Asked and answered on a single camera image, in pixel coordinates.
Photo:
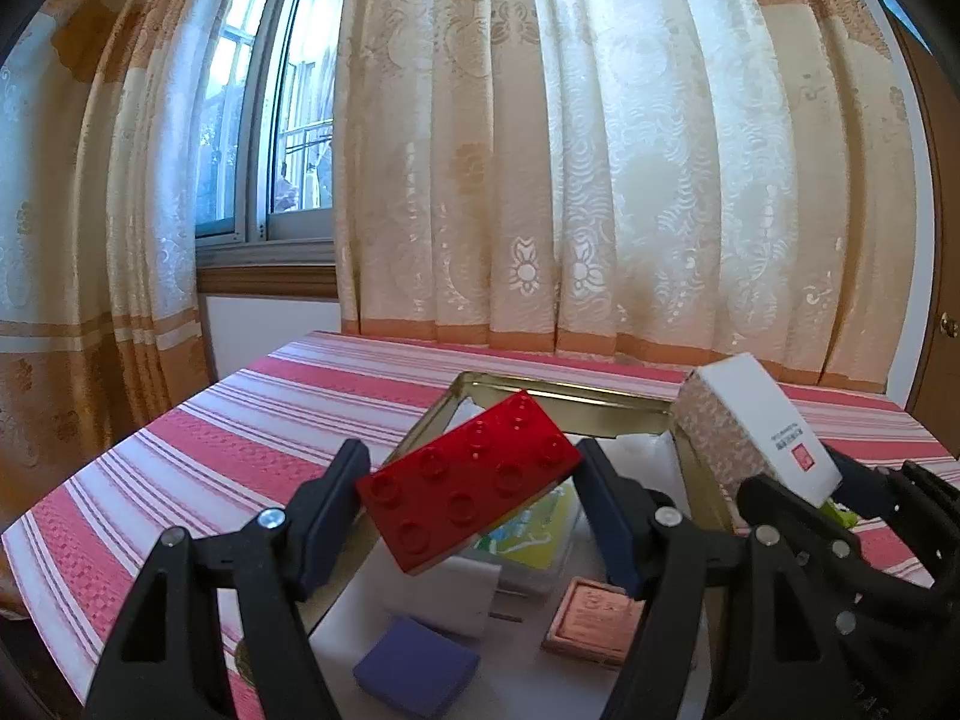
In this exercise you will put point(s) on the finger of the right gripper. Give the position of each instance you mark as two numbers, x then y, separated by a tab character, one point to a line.
918	506
836	565

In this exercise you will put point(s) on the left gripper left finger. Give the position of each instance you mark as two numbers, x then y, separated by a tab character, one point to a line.
165	657

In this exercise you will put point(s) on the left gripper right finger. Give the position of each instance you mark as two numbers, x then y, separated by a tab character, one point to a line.
777	655

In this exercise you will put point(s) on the copper card box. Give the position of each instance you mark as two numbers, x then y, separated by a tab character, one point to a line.
594	622

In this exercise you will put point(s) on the white tall carton box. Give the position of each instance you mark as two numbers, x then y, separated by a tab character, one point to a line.
741	424

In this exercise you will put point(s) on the green floss pick box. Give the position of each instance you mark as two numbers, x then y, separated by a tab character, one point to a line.
532	547

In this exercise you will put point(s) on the purple foam block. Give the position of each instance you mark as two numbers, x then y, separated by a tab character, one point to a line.
416	670

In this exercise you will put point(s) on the red toy brick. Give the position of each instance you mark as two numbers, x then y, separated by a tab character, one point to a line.
436	500

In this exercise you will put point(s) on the green soccer ball cube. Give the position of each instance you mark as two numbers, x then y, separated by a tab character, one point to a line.
839	514

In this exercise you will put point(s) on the brown wooden door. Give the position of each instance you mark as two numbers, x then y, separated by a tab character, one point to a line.
933	398

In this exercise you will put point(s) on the brass door knob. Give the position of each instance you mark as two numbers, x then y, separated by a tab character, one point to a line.
949	326

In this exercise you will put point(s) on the white paper tray liner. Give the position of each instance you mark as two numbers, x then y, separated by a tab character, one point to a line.
461	599

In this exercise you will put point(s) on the red striped tablecloth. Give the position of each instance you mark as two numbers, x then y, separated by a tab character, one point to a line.
238	446

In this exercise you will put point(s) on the gold metal tin tray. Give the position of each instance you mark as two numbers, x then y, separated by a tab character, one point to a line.
432	500

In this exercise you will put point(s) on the cream floral curtain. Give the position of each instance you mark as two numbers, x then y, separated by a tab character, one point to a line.
672	181

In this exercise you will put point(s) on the left side curtain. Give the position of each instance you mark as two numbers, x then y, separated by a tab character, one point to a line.
100	323

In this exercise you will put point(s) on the window with metal frame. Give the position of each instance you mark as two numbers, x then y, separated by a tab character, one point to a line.
266	136

